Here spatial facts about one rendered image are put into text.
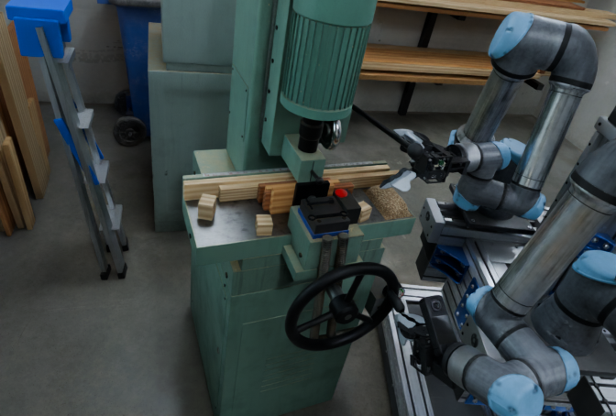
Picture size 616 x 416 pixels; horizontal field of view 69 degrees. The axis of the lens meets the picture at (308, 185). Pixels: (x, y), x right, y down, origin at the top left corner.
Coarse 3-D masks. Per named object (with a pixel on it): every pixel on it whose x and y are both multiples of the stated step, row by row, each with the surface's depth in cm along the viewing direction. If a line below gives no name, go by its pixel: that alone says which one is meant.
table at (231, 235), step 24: (360, 192) 129; (192, 216) 108; (216, 216) 110; (240, 216) 111; (288, 216) 114; (192, 240) 104; (216, 240) 103; (240, 240) 104; (264, 240) 106; (288, 240) 109; (288, 264) 107
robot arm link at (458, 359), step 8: (456, 352) 82; (464, 352) 82; (472, 352) 81; (480, 352) 82; (448, 360) 83; (456, 360) 81; (464, 360) 80; (448, 368) 82; (456, 368) 80; (448, 376) 83; (456, 376) 80; (456, 384) 82
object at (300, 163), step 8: (288, 136) 121; (296, 136) 121; (288, 144) 119; (296, 144) 118; (288, 152) 119; (296, 152) 114; (304, 152) 115; (320, 152) 116; (288, 160) 120; (296, 160) 114; (304, 160) 112; (312, 160) 113; (320, 160) 113; (296, 168) 115; (304, 168) 113; (312, 168) 114; (320, 168) 115; (296, 176) 115; (304, 176) 115; (312, 176) 116; (320, 176) 117
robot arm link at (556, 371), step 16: (512, 336) 82; (528, 336) 81; (512, 352) 81; (528, 352) 79; (544, 352) 79; (560, 352) 80; (544, 368) 76; (560, 368) 77; (576, 368) 78; (544, 384) 75; (560, 384) 76; (576, 384) 78
